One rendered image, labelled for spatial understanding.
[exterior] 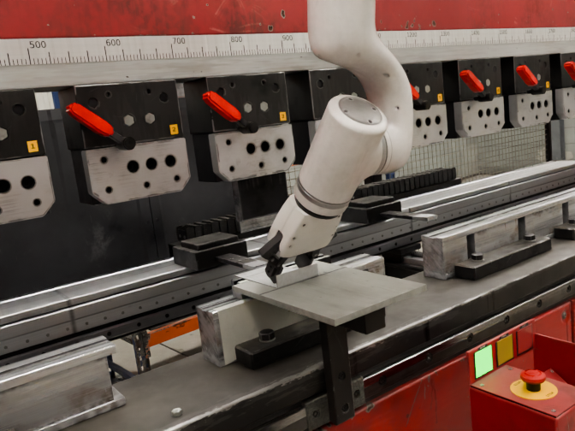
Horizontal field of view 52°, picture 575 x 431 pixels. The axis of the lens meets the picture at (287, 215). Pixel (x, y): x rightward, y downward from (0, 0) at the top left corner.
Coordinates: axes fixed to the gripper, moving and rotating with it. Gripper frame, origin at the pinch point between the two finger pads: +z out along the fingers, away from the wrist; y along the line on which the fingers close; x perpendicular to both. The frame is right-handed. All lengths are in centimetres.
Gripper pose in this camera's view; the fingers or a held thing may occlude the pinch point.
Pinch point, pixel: (288, 265)
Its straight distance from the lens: 97.4
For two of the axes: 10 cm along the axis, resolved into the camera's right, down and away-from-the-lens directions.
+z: -2.9, 7.0, 6.6
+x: 5.2, 6.9, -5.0
